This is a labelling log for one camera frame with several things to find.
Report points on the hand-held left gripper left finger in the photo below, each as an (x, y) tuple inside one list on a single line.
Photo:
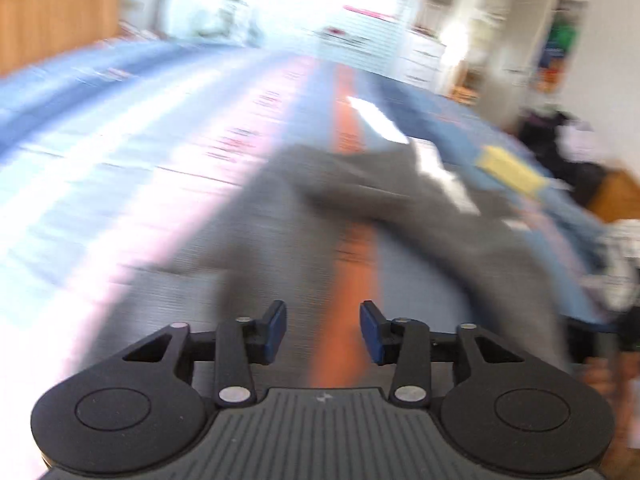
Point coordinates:
[(275, 327)]

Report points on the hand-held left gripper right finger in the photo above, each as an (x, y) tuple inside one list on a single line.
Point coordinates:
[(372, 332)]

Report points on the grey knit pants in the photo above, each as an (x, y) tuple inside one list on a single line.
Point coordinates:
[(400, 200)]

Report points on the person's right hand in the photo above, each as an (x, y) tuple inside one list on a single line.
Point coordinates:
[(602, 375)]

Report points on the wooden cabinet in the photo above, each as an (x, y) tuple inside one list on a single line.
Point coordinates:
[(617, 197)]

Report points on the pale lilac cloth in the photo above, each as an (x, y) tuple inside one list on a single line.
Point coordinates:
[(577, 140)]

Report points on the black armchair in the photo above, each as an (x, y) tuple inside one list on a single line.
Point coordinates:
[(545, 150)]

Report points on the yellow paper sheet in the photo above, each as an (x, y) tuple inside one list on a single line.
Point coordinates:
[(510, 170)]

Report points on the striped bed sheet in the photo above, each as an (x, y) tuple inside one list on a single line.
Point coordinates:
[(125, 160)]

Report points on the white drawer cabinet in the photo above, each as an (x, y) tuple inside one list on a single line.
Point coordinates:
[(422, 60)]

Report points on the white door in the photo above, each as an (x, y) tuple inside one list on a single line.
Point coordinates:
[(520, 55)]

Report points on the green bag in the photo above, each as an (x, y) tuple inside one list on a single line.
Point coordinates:
[(561, 37)]

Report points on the sliding-door wardrobe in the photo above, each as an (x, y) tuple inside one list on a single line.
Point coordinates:
[(280, 5)]

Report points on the wooden headboard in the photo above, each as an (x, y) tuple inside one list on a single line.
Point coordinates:
[(55, 15)]

